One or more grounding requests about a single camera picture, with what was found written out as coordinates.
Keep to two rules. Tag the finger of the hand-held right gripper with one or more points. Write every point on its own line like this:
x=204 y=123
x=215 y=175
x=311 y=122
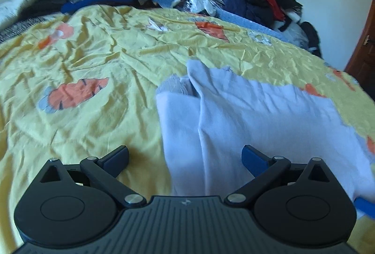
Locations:
x=366 y=203

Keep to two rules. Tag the brown wooden door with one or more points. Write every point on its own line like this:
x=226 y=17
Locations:
x=361 y=60

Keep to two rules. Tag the yellow carrot print bedsheet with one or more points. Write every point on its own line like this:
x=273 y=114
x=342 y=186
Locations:
x=117 y=46

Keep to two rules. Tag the crumpled black and white bags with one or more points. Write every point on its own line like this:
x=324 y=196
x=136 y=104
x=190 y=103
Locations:
x=193 y=3

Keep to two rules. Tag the black and white knit cloth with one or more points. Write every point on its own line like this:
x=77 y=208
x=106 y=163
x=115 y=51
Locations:
x=17 y=28

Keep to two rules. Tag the navy jacket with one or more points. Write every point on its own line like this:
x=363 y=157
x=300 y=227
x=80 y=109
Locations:
x=238 y=3

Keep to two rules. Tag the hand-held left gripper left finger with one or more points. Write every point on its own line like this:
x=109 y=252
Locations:
x=115 y=158

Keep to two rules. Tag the light blue towel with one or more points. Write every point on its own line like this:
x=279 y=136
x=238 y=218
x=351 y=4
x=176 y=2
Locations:
x=259 y=28

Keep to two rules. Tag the light lavender small garment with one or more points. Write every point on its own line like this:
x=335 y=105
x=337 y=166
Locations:
x=249 y=113

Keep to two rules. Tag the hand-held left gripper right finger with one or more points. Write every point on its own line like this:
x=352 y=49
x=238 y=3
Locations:
x=255 y=158

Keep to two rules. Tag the metal door latch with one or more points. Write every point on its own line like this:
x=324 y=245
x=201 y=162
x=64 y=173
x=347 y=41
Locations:
x=367 y=39

